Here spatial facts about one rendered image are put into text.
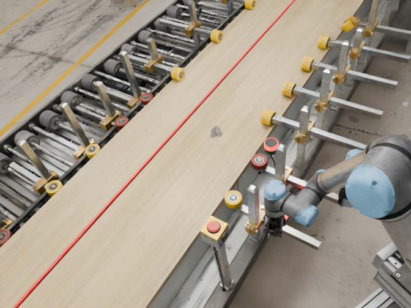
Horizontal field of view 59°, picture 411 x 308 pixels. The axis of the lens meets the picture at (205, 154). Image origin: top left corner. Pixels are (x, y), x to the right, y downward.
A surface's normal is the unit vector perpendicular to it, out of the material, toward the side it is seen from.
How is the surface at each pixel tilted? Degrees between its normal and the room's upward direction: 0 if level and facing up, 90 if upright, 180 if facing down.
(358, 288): 0
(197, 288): 0
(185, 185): 0
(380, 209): 85
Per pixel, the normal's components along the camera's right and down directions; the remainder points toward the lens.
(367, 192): -0.73, 0.52
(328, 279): -0.13, -0.64
